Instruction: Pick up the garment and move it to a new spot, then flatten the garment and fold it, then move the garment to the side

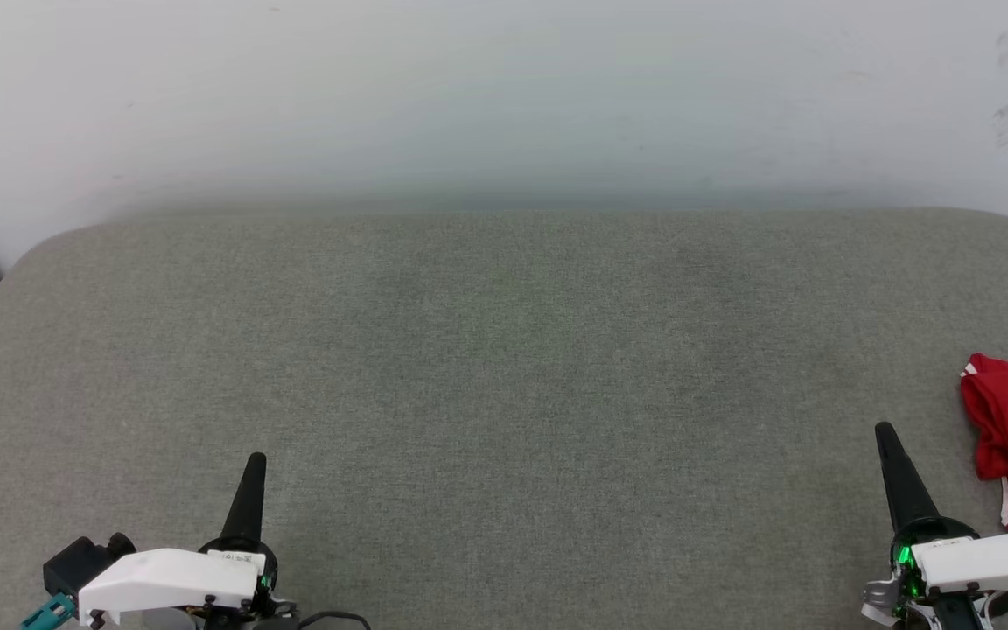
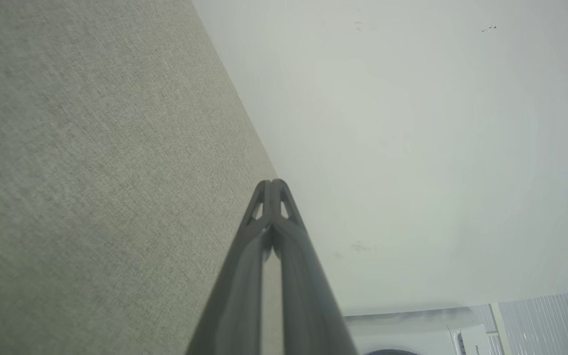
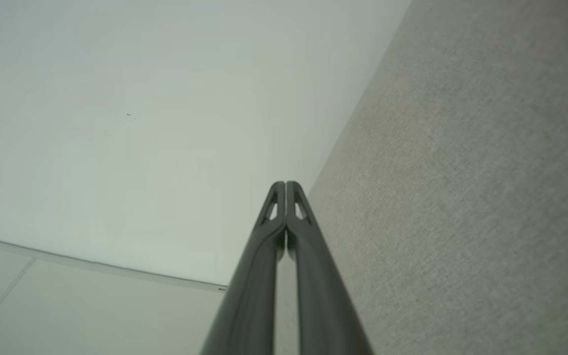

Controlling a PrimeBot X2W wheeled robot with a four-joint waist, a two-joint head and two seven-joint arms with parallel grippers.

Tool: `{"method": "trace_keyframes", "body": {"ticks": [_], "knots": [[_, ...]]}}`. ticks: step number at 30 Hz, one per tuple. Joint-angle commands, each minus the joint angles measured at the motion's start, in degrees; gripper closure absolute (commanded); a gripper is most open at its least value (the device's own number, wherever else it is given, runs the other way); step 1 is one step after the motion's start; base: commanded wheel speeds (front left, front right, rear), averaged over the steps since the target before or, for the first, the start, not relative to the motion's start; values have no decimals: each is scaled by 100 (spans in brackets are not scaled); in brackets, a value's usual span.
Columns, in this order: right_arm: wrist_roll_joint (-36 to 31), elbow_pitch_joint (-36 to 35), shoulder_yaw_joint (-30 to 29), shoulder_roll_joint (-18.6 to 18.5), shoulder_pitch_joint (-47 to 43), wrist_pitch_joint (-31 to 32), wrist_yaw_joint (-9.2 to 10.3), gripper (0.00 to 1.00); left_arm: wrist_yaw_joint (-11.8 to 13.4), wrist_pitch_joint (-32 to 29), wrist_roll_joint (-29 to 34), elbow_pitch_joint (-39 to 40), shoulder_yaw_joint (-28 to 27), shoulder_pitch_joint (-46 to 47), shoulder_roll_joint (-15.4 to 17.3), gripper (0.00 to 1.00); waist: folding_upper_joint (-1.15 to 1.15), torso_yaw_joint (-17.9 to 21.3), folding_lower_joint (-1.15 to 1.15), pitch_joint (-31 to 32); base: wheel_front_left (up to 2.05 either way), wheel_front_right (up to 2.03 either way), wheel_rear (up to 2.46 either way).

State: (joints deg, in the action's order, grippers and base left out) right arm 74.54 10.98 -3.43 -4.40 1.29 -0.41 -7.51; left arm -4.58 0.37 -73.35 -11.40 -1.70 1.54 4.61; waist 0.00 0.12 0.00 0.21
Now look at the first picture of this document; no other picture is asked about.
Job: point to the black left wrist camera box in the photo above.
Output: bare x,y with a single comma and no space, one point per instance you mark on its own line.
75,564

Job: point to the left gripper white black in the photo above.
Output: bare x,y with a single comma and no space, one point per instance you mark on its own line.
163,577

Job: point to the teal left camera connector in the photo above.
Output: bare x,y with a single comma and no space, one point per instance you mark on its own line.
49,612

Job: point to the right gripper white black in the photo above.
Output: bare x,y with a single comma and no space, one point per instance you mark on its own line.
985,560

